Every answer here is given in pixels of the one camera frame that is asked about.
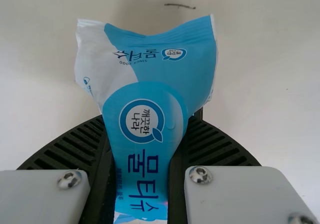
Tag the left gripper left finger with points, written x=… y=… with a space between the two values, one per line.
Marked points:
x=62 y=179

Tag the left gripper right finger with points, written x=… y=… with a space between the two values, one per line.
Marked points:
x=225 y=184

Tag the blue white wet wipes pack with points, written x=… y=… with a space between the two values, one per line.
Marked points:
x=150 y=83

